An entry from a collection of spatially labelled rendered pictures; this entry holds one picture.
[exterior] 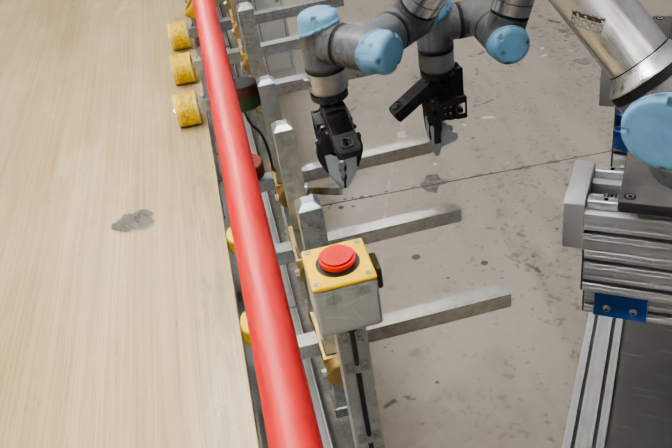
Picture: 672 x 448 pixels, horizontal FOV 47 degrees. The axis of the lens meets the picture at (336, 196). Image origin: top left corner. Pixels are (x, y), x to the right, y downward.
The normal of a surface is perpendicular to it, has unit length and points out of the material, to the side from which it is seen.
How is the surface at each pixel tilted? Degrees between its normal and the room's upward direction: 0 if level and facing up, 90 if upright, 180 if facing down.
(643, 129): 96
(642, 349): 0
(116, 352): 0
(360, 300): 90
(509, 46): 90
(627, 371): 0
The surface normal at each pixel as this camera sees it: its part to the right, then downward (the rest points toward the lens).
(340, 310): 0.21, 0.52
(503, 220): -0.14, -0.82
